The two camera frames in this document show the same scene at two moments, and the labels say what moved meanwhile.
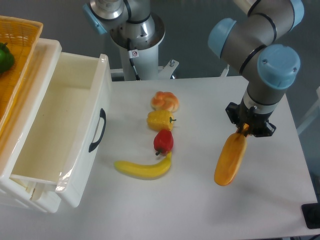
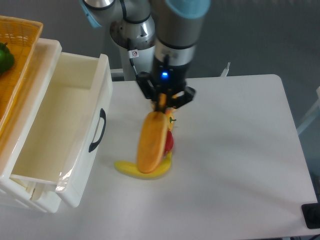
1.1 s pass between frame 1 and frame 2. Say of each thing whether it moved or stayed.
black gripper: moved
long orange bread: moved
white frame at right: stayed
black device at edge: stayed
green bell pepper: stayed
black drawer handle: stayed
